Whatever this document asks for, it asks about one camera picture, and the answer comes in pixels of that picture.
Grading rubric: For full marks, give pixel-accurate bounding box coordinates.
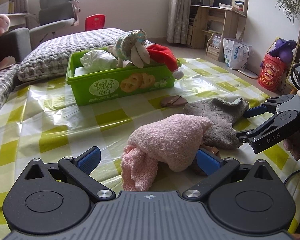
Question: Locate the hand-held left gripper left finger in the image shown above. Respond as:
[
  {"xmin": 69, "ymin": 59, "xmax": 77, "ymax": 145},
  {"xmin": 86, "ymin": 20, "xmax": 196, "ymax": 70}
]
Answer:
[{"xmin": 24, "ymin": 147, "xmax": 116, "ymax": 202}]

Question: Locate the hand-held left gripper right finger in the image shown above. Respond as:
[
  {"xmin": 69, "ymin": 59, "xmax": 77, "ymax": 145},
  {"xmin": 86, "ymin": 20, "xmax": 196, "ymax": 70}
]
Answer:
[{"xmin": 182, "ymin": 149, "xmax": 278, "ymax": 202}]

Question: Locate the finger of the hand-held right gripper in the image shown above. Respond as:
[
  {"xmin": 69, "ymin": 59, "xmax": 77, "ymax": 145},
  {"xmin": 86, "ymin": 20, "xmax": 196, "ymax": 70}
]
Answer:
[
  {"xmin": 236, "ymin": 129, "xmax": 259, "ymax": 144},
  {"xmin": 244, "ymin": 96, "xmax": 284, "ymax": 118}
]

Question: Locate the grey towel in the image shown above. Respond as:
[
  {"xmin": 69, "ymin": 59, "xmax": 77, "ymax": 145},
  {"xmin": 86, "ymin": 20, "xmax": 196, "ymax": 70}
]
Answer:
[{"xmin": 184, "ymin": 97, "xmax": 250, "ymax": 150}]

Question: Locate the pink fluffy towel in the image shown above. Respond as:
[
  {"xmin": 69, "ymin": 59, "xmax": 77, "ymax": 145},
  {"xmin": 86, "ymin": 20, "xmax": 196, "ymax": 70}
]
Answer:
[{"xmin": 121, "ymin": 114, "xmax": 213, "ymax": 192}]

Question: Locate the green plastic box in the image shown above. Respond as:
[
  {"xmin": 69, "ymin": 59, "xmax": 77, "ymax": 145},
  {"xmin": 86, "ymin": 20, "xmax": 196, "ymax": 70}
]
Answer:
[{"xmin": 66, "ymin": 47, "xmax": 182, "ymax": 106}]

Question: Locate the plain white sponge block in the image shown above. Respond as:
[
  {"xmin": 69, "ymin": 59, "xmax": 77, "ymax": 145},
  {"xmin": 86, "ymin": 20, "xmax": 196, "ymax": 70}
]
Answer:
[{"xmin": 74, "ymin": 66, "xmax": 108, "ymax": 77}]

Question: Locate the white cloth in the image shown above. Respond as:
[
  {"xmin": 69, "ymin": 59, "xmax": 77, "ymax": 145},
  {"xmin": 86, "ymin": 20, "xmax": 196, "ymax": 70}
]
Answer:
[{"xmin": 80, "ymin": 50, "xmax": 118, "ymax": 72}]

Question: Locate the stuffed doll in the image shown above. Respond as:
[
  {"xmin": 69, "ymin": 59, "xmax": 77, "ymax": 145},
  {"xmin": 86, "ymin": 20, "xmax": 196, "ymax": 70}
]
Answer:
[{"xmin": 107, "ymin": 29, "xmax": 153, "ymax": 68}]

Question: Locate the person's right hand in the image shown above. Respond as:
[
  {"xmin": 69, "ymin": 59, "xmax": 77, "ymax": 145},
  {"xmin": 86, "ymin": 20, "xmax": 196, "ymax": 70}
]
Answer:
[{"xmin": 283, "ymin": 130, "xmax": 300, "ymax": 162}]

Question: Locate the red printed bucket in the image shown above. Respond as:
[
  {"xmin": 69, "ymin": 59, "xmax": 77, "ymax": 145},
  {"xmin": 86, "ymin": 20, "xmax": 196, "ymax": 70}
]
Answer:
[{"xmin": 258, "ymin": 52, "xmax": 290, "ymax": 93}]

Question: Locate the yellow checked plastic tablecloth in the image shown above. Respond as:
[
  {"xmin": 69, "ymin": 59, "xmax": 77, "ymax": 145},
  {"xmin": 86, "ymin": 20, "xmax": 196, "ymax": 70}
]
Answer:
[{"xmin": 0, "ymin": 57, "xmax": 298, "ymax": 233}]

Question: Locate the white paper bag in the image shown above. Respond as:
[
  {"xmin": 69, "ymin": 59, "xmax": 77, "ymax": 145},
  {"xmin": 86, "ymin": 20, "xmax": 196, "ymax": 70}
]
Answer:
[{"xmin": 223, "ymin": 38, "xmax": 253, "ymax": 70}]

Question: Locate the purple toy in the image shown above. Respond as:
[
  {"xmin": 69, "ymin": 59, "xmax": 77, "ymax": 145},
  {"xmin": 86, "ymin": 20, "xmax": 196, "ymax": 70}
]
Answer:
[{"xmin": 269, "ymin": 38, "xmax": 297, "ymax": 63}]

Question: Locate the brown powder puff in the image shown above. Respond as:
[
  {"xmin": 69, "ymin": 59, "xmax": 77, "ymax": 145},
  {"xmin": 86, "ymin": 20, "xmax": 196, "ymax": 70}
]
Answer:
[{"xmin": 160, "ymin": 95, "xmax": 188, "ymax": 107}]

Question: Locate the wooden desk with shelves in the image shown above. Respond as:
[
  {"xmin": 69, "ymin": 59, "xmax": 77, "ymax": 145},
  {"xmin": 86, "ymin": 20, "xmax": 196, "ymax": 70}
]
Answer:
[{"xmin": 187, "ymin": 0, "xmax": 248, "ymax": 62}]

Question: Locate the grey quilted cushion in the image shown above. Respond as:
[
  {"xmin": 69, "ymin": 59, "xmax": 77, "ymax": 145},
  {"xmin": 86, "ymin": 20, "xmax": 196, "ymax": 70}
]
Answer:
[{"xmin": 17, "ymin": 28, "xmax": 150, "ymax": 82}]

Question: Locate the grey checked sofa cover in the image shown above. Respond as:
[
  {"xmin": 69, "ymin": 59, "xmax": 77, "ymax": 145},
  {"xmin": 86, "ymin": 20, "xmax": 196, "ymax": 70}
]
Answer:
[{"xmin": 0, "ymin": 64, "xmax": 20, "ymax": 130}]

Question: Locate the black laptop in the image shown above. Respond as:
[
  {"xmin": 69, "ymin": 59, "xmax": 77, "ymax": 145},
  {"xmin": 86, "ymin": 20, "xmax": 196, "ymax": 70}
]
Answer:
[{"xmin": 212, "ymin": 0, "xmax": 233, "ymax": 8}]

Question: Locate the beige scalloped paper piece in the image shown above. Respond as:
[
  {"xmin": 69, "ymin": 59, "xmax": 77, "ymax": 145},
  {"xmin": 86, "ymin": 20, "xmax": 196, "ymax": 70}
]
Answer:
[{"xmin": 0, "ymin": 56, "xmax": 17, "ymax": 72}]

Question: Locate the beige curtain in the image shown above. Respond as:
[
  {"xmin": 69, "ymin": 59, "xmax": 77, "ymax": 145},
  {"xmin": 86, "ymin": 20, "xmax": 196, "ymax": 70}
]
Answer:
[{"xmin": 166, "ymin": 0, "xmax": 194, "ymax": 44}]

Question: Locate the grey sofa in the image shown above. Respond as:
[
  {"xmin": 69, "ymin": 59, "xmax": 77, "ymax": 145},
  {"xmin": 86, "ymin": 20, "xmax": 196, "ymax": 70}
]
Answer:
[{"xmin": 0, "ymin": 27, "xmax": 32, "ymax": 63}]

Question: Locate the red plastic chair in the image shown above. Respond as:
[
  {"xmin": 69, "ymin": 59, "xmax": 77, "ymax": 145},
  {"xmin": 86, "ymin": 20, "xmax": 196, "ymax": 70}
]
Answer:
[{"xmin": 85, "ymin": 15, "xmax": 106, "ymax": 32}]

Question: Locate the grey office chair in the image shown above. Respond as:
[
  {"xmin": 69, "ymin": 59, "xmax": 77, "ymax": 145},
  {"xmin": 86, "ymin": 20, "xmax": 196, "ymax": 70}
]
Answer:
[{"xmin": 29, "ymin": 0, "xmax": 80, "ymax": 48}]

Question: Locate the black cable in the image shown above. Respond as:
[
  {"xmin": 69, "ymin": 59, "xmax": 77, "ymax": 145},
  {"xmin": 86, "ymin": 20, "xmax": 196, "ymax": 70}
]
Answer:
[{"xmin": 284, "ymin": 167, "xmax": 300, "ymax": 184}]

